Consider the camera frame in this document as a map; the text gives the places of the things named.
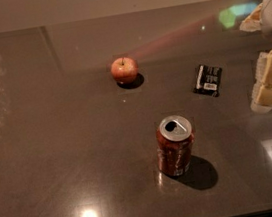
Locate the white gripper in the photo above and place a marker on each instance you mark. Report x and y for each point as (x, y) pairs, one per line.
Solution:
(261, 101)

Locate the red coke can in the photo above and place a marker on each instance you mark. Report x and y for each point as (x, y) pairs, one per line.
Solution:
(175, 139)

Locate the red apple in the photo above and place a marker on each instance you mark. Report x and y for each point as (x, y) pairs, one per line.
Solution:
(124, 70)

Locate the black snack packet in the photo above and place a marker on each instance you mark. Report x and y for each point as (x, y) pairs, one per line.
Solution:
(208, 80)

